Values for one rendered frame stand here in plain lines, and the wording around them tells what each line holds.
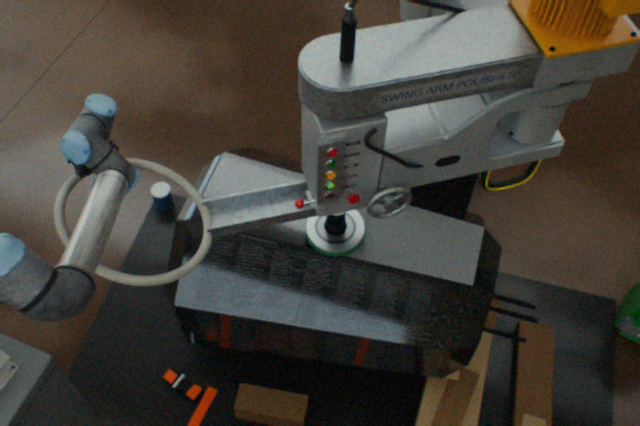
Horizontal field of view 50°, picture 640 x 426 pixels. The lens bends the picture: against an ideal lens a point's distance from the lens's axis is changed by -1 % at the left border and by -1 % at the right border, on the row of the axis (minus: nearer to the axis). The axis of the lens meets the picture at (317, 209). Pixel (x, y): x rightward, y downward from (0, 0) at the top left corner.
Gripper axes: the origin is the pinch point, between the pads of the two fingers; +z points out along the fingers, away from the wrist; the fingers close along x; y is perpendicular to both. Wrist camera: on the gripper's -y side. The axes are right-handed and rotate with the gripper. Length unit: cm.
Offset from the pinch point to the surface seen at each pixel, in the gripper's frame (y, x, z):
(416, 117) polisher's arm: -65, 61, -61
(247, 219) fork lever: -27, 45, -14
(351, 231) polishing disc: -65, 65, -6
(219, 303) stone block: -32, 48, 38
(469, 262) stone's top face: -88, 102, -16
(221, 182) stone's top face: -54, 14, 15
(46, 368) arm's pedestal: 32, 34, 43
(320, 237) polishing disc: -56, 59, -1
